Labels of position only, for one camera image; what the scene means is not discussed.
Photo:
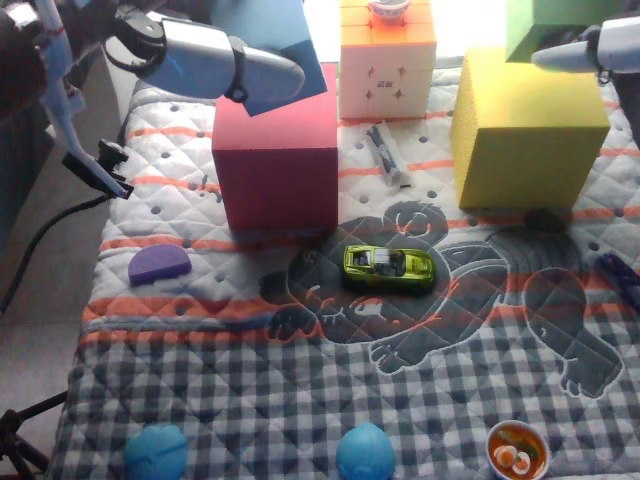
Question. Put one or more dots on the red cube block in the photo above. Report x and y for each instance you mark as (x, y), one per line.
(280, 185)

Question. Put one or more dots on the green toy car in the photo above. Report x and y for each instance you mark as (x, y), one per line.
(387, 267)

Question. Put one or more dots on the white printed tube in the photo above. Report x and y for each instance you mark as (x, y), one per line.
(387, 152)

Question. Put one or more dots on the grey quilt with bear print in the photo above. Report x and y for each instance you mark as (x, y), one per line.
(200, 350)

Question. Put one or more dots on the purple half-round block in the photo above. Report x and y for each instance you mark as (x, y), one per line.
(157, 265)

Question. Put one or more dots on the blue cube block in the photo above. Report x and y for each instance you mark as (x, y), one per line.
(310, 65)

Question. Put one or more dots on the pastel puzzle cube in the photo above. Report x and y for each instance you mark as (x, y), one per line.
(385, 75)

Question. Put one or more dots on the blue egg-shaped toy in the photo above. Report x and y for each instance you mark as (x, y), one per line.
(365, 452)

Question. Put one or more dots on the yellow cube block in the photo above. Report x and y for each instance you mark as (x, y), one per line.
(525, 165)

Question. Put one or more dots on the black clamp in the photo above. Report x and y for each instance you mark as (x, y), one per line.
(107, 155)

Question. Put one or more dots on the small white red cup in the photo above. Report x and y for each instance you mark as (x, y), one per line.
(389, 10)

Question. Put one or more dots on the blue moulded toy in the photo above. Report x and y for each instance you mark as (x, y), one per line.
(156, 452)

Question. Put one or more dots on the toy noodle bowl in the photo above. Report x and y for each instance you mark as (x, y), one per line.
(517, 450)

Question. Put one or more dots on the pale blue white rod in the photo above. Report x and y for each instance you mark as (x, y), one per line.
(62, 95)

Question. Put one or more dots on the dark blue toy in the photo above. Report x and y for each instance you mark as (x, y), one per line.
(620, 280)

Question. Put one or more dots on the green cube block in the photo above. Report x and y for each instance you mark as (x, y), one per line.
(550, 35)

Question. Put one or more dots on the black bulky device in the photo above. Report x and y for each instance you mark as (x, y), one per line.
(20, 60)

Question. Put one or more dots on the black tripod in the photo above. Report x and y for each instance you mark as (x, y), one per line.
(20, 440)

